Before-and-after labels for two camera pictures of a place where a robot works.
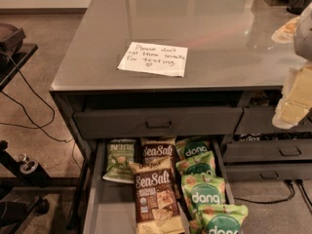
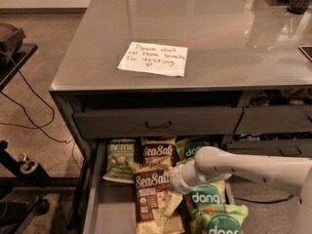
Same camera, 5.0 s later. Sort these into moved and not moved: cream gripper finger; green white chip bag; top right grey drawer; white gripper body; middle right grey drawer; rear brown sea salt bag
Moved: white gripper body; cream gripper finger
Not moved: rear brown sea salt bag; middle right grey drawer; green white chip bag; top right grey drawer
